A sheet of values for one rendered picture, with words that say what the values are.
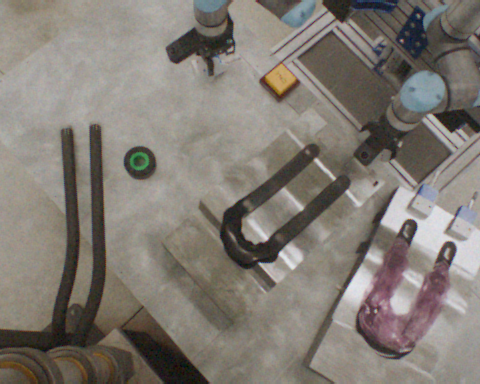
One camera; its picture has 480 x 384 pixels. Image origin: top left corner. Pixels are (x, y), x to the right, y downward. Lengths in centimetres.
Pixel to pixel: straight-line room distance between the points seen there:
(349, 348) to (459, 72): 63
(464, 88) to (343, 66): 111
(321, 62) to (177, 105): 90
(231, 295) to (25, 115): 71
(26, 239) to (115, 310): 44
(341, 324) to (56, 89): 94
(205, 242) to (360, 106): 108
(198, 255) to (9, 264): 113
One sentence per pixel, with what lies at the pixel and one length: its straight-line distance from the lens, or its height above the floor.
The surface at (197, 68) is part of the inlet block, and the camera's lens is 152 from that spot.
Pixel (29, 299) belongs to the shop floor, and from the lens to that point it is 232.
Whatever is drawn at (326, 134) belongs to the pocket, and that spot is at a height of 86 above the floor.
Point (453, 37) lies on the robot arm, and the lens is 127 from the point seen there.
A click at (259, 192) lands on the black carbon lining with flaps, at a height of 90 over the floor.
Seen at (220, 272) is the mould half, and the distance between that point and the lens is 136.
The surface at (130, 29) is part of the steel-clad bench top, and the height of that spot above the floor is 80.
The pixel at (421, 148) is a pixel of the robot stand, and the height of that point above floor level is 21.
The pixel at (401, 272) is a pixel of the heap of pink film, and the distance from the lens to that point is 139.
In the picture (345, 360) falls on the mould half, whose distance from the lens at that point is 134.
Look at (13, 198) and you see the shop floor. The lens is 240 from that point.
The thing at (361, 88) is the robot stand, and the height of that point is 21.
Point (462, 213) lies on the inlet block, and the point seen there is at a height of 87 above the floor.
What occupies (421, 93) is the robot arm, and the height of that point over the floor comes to 120.
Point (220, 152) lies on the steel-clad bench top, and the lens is 149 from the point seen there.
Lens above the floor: 221
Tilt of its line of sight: 75 degrees down
